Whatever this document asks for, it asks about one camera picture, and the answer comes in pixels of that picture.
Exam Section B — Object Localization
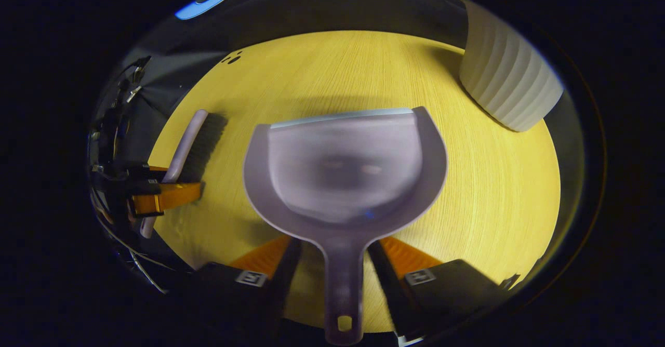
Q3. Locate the grey ribbed garbage bin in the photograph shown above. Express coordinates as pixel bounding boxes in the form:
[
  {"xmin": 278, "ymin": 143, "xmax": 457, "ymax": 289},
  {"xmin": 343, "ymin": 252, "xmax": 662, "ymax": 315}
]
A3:
[{"xmin": 459, "ymin": 0, "xmax": 565, "ymax": 132}]

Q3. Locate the lilac plastic dustpan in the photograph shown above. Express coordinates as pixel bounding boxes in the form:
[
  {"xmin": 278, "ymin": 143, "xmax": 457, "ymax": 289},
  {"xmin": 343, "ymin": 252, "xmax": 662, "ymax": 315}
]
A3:
[{"xmin": 243, "ymin": 106, "xmax": 448, "ymax": 346}]

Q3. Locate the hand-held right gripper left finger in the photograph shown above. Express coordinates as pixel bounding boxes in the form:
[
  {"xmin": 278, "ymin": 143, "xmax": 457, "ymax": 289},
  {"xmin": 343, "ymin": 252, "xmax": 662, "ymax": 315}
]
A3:
[{"xmin": 190, "ymin": 234, "xmax": 303, "ymax": 337}]

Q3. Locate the yellow wooden desktop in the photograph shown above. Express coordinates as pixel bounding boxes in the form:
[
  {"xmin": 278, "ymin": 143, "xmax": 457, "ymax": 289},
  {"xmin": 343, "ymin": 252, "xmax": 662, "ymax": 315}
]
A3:
[{"xmin": 148, "ymin": 30, "xmax": 562, "ymax": 335}]

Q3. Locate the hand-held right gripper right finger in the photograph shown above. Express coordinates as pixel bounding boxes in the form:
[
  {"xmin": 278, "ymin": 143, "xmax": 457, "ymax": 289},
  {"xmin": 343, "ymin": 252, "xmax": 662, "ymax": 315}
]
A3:
[{"xmin": 366, "ymin": 235, "xmax": 507, "ymax": 337}]

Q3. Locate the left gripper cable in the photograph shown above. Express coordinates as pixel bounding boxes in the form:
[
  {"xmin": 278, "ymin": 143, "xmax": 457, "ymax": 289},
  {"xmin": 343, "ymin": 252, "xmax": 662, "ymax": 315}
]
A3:
[{"xmin": 94, "ymin": 202, "xmax": 177, "ymax": 296}]

